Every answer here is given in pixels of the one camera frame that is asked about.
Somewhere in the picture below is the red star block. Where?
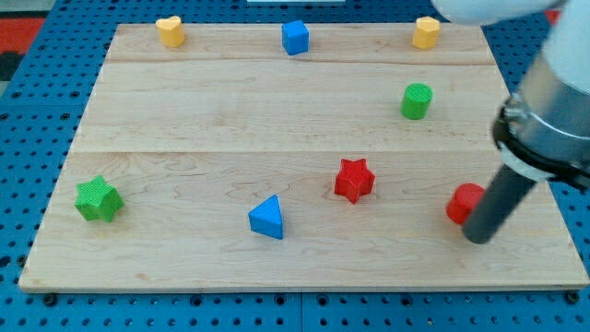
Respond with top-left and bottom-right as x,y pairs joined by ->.
334,159 -> 375,204

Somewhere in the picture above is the red cylinder block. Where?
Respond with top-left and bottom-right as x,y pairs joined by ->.
445,183 -> 485,225

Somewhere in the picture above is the green cylinder block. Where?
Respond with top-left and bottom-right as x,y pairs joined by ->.
400,83 -> 433,120

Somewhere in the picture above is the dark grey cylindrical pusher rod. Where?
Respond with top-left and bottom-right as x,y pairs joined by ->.
463,165 -> 537,244

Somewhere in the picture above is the yellow heart block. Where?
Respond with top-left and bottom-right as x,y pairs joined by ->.
155,16 -> 185,48

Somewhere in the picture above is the light wooden board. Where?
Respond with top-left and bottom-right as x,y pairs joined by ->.
18,23 -> 589,293

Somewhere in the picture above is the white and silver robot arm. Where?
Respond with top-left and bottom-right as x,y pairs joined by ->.
432,0 -> 589,244

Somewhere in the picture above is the green star block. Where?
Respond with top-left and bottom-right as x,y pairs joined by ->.
75,175 -> 124,222

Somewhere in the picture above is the blue triangle block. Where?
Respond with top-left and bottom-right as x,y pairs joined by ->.
248,195 -> 283,240

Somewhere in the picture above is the blue cube block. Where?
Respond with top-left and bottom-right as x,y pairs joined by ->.
281,20 -> 310,55

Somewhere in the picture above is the yellow hexagon block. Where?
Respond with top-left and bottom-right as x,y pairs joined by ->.
411,17 -> 441,50

